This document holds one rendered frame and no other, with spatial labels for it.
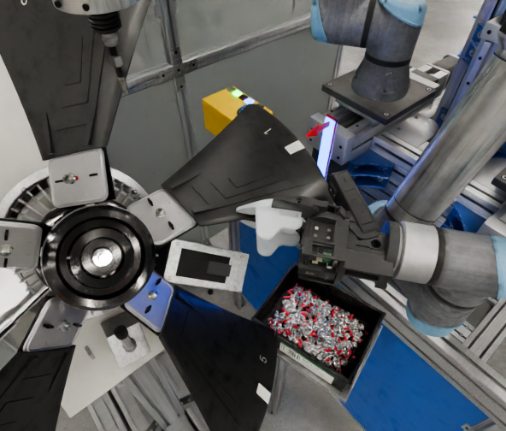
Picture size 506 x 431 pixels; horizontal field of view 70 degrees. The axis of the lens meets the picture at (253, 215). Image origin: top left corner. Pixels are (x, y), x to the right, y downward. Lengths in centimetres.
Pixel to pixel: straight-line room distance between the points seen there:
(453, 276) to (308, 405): 120
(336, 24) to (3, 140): 75
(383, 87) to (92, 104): 76
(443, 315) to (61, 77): 58
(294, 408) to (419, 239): 122
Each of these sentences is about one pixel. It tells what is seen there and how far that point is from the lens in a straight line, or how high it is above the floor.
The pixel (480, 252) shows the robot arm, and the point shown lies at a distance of 50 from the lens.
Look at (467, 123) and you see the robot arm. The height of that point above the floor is 130.
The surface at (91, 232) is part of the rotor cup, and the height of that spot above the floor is 125.
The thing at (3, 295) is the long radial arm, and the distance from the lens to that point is 61.
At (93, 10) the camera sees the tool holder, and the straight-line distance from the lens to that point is 34.
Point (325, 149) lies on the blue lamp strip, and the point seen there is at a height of 112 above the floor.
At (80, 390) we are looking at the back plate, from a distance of 79.
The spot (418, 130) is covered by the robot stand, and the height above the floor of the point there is 95.
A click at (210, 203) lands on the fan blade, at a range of 51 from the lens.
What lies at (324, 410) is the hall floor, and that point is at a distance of 162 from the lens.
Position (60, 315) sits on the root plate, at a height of 115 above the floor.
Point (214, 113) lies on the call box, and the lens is 93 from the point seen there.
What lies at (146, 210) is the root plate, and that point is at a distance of 53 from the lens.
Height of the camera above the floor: 156
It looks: 49 degrees down
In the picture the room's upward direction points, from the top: straight up
